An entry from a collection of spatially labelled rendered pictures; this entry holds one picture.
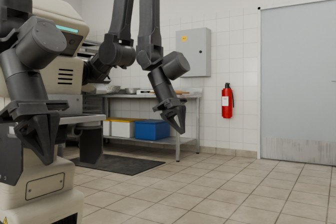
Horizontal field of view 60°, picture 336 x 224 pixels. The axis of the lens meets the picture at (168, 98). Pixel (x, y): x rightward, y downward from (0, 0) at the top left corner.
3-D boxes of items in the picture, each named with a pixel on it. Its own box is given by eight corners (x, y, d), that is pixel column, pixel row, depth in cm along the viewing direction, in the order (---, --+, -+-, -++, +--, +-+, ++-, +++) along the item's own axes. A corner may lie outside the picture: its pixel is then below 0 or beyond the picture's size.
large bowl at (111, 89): (91, 94, 473) (91, 85, 473) (108, 94, 506) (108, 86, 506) (109, 94, 453) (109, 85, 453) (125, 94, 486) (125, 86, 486)
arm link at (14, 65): (22, 60, 56) (-9, 57, 51) (42, 41, 52) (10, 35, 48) (32, 92, 54) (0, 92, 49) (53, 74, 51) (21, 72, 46)
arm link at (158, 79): (153, 74, 92) (142, 73, 87) (169, 63, 89) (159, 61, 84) (161, 93, 91) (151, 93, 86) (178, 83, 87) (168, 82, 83)
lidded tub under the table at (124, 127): (110, 136, 451) (110, 119, 451) (128, 133, 491) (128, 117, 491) (129, 138, 432) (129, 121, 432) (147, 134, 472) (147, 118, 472)
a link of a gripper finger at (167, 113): (199, 127, 86) (187, 98, 88) (188, 129, 80) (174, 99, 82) (182, 136, 89) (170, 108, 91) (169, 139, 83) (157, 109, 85)
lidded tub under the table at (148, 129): (133, 138, 428) (133, 121, 428) (150, 135, 468) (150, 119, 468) (155, 140, 409) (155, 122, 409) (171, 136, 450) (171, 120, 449)
